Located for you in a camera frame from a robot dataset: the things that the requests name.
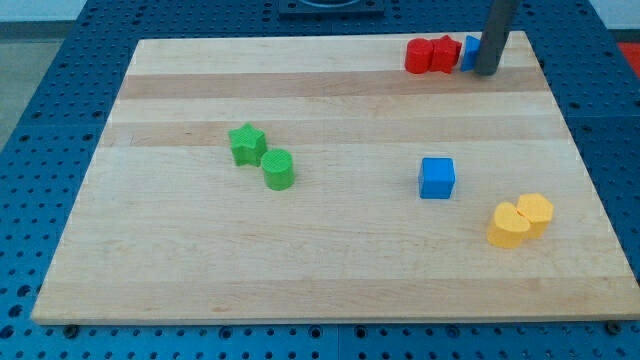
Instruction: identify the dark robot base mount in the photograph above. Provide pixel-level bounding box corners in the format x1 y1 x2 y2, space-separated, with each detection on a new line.
277 0 386 18

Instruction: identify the blue triangle block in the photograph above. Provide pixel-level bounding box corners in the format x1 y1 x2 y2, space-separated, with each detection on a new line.
460 35 481 72

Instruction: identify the red star block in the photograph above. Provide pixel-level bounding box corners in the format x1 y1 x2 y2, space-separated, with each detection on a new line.
429 35 462 74

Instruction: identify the green star block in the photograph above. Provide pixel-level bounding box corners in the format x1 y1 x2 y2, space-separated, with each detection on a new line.
228 123 267 167

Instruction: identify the green cylinder block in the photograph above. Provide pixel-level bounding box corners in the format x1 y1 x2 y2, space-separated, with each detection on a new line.
261 149 295 191

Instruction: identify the blue cube block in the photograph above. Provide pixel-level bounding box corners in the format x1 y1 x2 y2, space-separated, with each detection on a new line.
418 157 456 199

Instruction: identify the yellow heart block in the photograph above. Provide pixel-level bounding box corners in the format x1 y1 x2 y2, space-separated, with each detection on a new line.
486 202 531 249

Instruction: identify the red cylinder block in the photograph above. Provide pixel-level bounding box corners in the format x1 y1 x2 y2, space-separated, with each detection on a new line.
404 38 434 74

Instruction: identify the wooden board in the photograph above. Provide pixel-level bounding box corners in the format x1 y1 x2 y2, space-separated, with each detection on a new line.
32 31 639 325

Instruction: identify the yellow hexagon block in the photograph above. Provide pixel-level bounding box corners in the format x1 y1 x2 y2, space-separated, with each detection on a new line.
516 193 554 239

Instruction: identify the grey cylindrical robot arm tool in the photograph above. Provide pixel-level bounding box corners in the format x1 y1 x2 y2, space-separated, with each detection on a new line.
474 0 520 76

